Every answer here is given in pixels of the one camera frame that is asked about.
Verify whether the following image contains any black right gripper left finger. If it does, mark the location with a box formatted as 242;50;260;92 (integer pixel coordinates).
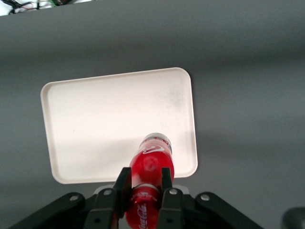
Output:
85;167;132;229

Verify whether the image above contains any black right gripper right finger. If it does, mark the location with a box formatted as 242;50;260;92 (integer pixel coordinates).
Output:
157;167;191;229

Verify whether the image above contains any cream plastic tray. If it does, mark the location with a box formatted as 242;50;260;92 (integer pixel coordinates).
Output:
40;67;199;185

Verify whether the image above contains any red coke bottle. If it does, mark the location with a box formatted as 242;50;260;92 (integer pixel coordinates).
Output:
123;132;176;229

